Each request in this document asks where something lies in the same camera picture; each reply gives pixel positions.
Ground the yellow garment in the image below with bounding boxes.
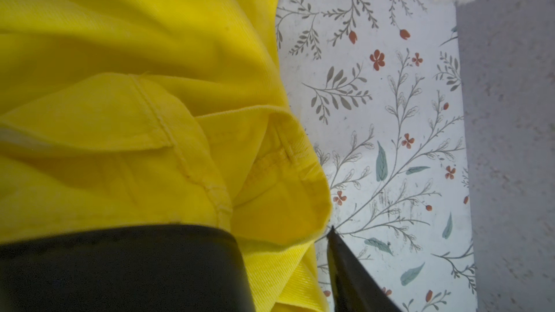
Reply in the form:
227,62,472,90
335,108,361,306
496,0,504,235
1,0,332,311

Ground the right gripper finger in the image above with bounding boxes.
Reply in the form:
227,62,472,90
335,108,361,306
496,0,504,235
327,228,400,312

